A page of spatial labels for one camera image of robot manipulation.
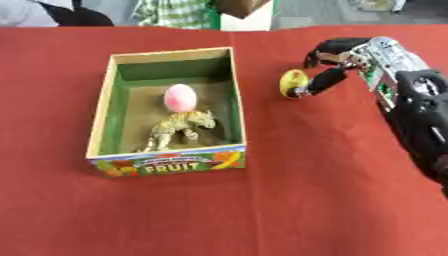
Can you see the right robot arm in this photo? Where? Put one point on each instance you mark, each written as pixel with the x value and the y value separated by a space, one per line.
pixel 408 90

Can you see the green checked cloth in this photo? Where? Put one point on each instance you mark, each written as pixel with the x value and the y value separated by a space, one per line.
pixel 172 13

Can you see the pink toy egg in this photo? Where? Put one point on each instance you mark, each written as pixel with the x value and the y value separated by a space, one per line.
pixel 180 97

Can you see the tan striped toy tiger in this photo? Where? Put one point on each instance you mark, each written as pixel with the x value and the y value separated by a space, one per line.
pixel 178 128

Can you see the person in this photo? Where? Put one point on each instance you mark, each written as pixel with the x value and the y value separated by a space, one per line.
pixel 41 12

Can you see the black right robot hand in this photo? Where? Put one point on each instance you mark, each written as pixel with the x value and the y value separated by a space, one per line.
pixel 328 79

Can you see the green and white box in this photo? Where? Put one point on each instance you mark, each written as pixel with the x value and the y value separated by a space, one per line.
pixel 245 16

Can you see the cardboard box with green inside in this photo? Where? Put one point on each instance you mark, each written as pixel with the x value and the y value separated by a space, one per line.
pixel 169 113

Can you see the yellow red toy fruit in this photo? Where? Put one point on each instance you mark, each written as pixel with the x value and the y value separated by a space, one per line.
pixel 291 82

